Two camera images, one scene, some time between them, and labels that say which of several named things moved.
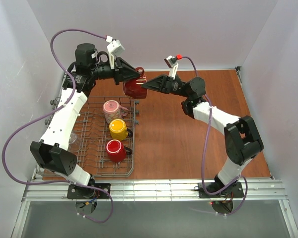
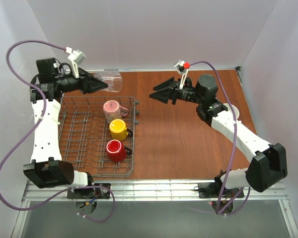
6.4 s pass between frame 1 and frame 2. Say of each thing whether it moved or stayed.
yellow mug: stayed
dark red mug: moved
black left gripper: moved
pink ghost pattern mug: stayed
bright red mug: stayed
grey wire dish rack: stayed
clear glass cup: moved
